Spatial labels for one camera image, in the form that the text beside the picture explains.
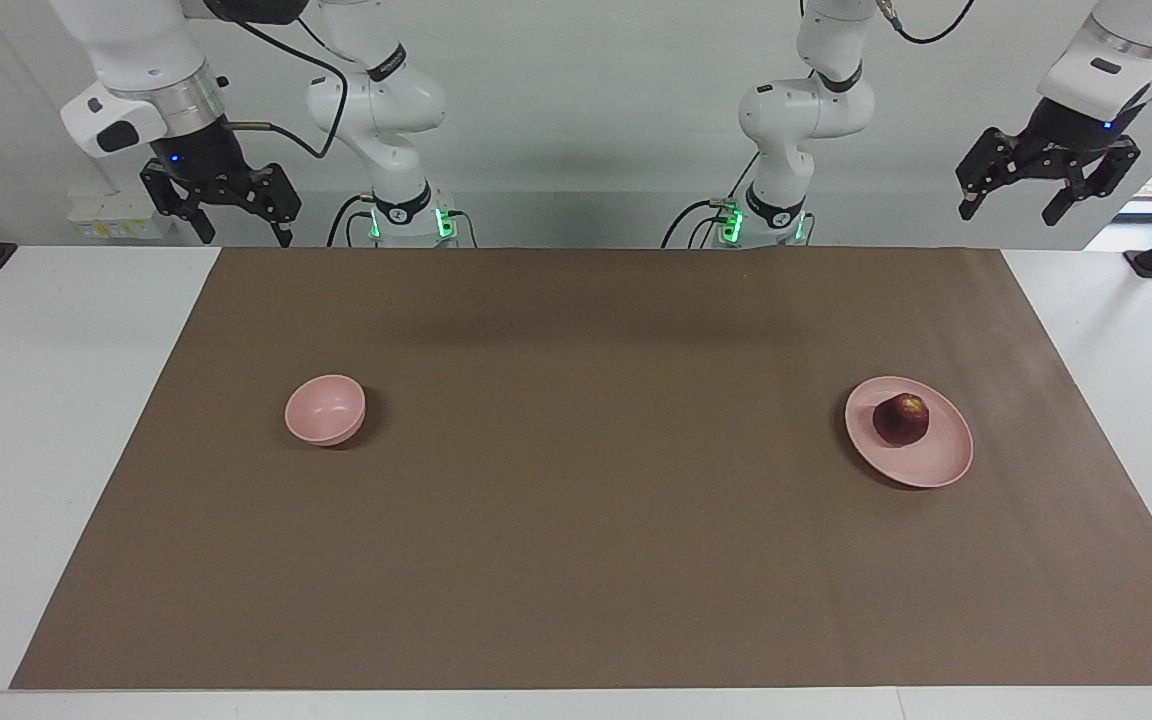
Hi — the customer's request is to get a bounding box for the black left base cable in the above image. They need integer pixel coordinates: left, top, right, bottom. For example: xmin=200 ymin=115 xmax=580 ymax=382
xmin=661 ymin=150 xmax=762 ymax=249

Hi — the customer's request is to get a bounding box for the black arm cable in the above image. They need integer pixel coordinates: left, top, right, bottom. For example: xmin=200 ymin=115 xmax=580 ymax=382
xmin=876 ymin=0 xmax=1152 ymax=99
xmin=221 ymin=0 xmax=350 ymax=161

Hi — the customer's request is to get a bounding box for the black base cable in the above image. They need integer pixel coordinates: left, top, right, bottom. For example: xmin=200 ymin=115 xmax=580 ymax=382
xmin=326 ymin=195 xmax=377 ymax=248
xmin=661 ymin=150 xmax=762 ymax=249

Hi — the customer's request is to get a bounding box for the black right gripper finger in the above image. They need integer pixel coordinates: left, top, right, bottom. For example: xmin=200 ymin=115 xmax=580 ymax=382
xmin=234 ymin=162 xmax=302 ymax=249
xmin=140 ymin=160 xmax=217 ymax=246

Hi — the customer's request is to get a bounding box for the dark red apple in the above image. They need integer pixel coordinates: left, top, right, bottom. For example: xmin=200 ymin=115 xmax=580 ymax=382
xmin=872 ymin=393 xmax=931 ymax=447

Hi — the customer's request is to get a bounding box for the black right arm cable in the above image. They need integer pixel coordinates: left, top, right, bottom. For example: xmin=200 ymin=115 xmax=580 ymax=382
xmin=221 ymin=0 xmax=350 ymax=161

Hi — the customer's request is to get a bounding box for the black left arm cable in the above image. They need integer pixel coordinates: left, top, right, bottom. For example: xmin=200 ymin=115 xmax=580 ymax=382
xmin=876 ymin=0 xmax=1152 ymax=99

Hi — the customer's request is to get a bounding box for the pink plate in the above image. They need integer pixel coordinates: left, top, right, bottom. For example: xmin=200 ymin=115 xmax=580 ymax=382
xmin=844 ymin=376 xmax=974 ymax=489

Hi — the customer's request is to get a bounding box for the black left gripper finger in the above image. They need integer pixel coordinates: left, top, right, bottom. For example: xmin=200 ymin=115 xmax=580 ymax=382
xmin=1041 ymin=138 xmax=1142 ymax=227
xmin=956 ymin=127 xmax=1027 ymax=221

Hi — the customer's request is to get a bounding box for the brown table mat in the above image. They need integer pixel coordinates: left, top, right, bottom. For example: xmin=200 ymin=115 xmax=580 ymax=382
xmin=9 ymin=247 xmax=1152 ymax=691

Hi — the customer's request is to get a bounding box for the black right base cable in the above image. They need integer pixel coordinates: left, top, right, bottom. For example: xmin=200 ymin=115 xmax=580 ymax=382
xmin=326 ymin=195 xmax=377 ymax=248

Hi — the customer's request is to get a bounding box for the white wall power box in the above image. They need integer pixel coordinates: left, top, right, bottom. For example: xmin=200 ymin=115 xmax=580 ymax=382
xmin=66 ymin=190 xmax=175 ymax=241

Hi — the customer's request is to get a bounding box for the pink bowl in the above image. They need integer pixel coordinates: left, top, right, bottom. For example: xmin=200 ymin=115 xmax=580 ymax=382
xmin=284 ymin=374 xmax=367 ymax=447

